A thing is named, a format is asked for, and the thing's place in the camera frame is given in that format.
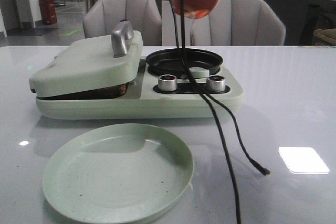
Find light green round plate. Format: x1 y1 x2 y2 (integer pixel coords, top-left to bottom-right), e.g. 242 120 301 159
42 123 194 223

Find round black frying pan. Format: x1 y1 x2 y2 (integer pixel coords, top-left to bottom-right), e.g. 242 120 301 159
145 48 223 79

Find red bin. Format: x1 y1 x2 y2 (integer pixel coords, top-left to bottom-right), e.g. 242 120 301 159
38 0 57 25

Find silver control knob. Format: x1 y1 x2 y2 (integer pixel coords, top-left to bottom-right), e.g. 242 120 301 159
157 74 177 92
205 75 226 92

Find light green sandwich maker lid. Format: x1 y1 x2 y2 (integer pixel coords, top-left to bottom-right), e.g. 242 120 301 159
29 21 143 100

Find right silver control knob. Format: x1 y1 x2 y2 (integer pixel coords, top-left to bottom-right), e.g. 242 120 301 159
205 75 226 92

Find beige cushion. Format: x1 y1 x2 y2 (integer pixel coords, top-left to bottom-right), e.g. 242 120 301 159
313 28 336 46

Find left silver control knob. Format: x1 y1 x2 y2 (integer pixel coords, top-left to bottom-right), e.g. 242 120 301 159
157 74 177 92

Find black cable with loose end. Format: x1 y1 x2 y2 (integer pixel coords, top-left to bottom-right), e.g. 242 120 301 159
178 0 271 176

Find left beige upholstered chair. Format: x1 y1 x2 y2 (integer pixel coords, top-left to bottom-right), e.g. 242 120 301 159
83 0 162 46

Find bread slice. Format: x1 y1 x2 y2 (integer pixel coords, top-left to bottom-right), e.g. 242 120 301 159
48 83 128 100

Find dark grey counter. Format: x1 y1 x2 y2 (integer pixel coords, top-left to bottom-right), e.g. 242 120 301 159
264 0 335 46

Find light green breakfast maker base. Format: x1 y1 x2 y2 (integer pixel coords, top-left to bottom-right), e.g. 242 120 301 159
35 55 244 120

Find right beige upholstered chair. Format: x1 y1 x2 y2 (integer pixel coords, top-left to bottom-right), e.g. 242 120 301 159
191 0 286 46

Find white cabinet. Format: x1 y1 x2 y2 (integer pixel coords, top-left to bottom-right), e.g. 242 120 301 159
161 0 193 47

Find beige upholstered chair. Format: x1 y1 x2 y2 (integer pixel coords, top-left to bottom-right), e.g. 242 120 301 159
191 0 286 46
83 0 162 46

